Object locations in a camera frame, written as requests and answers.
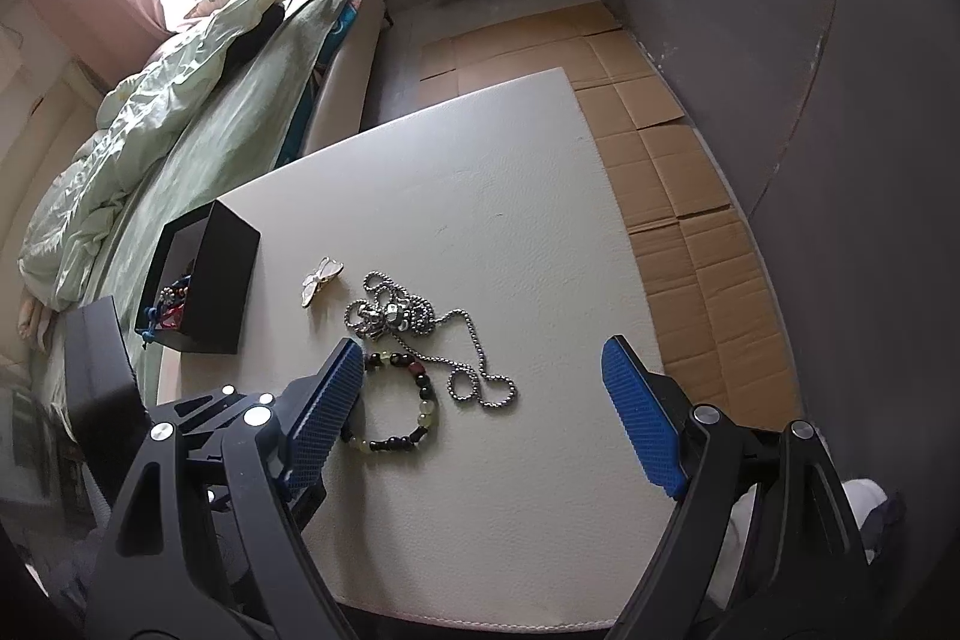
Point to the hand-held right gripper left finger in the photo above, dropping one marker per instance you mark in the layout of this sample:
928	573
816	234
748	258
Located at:
322	422

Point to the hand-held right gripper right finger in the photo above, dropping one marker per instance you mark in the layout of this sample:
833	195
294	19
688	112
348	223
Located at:
645	415

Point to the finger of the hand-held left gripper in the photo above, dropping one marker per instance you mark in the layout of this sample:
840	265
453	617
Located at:
97	370
202	404

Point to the black jewelry box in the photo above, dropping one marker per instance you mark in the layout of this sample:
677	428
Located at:
225	280

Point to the white butterfly brooch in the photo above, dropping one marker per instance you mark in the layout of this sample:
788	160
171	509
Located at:
319	289

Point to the pale green duvet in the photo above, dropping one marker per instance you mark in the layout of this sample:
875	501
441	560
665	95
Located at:
135	138

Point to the white cloth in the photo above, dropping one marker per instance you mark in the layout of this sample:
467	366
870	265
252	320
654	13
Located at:
862	512

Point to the white leather table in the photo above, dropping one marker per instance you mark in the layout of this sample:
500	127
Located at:
487	220

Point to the flattened cardboard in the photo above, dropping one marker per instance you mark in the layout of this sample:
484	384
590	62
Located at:
675	160

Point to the bed with green sheet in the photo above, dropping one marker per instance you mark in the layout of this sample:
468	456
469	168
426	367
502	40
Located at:
225	115

